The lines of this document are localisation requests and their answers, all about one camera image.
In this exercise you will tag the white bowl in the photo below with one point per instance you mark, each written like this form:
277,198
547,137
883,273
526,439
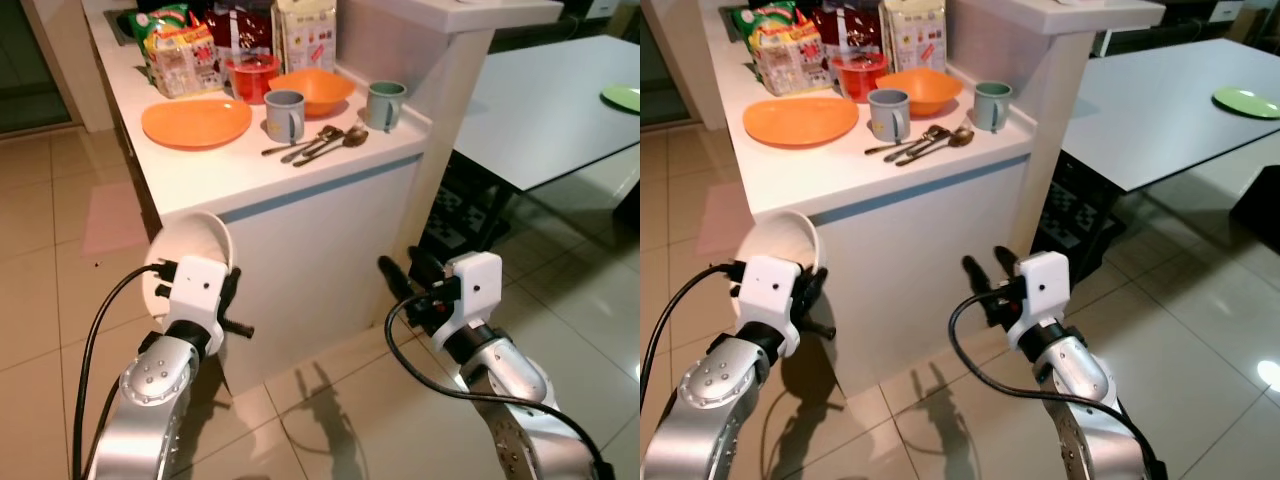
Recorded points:
195,235
785,232

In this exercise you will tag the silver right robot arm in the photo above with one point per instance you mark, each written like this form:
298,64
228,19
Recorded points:
1085,385
510,380

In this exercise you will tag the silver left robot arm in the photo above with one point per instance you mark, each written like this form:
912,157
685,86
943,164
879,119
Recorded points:
710,400
150,400

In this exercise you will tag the white kitchen counter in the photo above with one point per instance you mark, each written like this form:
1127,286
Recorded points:
920,260
320,260

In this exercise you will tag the black chair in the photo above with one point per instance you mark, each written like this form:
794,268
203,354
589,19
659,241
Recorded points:
465,210
1075,210

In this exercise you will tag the silver metal fork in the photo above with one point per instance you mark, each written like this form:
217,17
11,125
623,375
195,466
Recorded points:
328,130
935,130

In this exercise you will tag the pale green mug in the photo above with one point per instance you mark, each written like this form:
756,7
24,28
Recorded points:
385,105
992,105

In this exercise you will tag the orange plastic plate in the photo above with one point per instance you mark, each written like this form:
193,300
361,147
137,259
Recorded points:
800,120
195,122

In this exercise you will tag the grey blue mug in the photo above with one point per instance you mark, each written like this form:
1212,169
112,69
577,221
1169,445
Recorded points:
888,115
283,115

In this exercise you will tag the orange plastic bowl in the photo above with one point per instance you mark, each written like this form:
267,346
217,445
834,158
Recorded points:
925,88
320,88

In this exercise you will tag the grey dining table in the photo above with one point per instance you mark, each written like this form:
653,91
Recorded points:
1160,110
550,110

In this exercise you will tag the red translucent cup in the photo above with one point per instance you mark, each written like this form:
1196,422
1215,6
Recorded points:
858,78
250,78

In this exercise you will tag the orange white noodle pack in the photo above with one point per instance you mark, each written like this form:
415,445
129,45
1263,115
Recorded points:
185,65
790,60

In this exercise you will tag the white printed food pack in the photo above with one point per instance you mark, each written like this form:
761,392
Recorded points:
915,35
305,35

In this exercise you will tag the dark red snack bag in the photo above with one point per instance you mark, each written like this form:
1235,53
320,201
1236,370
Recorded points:
848,28
240,30

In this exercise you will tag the black furniture piece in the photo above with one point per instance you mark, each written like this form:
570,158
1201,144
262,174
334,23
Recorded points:
1260,220

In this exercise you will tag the green plastic plate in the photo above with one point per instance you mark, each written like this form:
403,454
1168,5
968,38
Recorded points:
625,98
1250,101

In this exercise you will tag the dark glass door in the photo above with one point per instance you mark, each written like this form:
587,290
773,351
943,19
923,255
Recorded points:
30,60
665,60

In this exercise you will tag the green snack bag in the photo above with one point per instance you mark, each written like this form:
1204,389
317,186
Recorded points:
762,15
160,18

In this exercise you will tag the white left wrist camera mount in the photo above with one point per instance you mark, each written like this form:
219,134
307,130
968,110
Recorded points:
770,290
195,290

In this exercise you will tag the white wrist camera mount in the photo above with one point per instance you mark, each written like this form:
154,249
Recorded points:
1045,285
478,285
770,290
195,290

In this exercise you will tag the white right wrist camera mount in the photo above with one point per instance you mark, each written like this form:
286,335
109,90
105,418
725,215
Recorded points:
478,285
1045,285

